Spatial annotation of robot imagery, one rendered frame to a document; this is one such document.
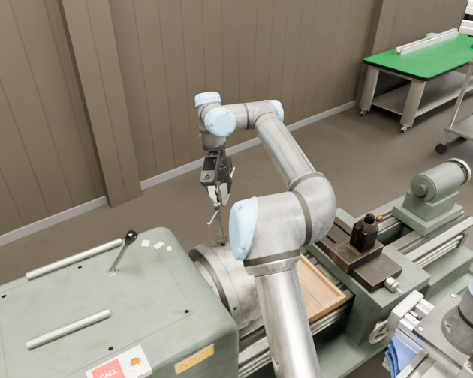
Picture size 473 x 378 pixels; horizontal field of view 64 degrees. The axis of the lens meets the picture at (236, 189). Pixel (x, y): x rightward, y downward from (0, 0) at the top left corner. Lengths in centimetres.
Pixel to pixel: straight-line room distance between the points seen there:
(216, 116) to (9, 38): 212
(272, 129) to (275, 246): 36
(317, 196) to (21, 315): 84
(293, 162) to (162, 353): 56
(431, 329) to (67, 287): 105
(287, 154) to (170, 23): 254
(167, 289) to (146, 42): 242
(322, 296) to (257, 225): 94
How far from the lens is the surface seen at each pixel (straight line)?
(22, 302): 123
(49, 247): 334
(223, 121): 100
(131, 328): 107
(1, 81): 299
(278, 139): 94
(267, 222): 72
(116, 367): 101
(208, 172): 112
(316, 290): 163
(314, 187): 80
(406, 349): 139
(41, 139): 318
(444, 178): 201
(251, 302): 125
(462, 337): 125
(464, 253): 236
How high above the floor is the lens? 212
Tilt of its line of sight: 36 degrees down
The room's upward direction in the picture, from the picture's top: 1 degrees clockwise
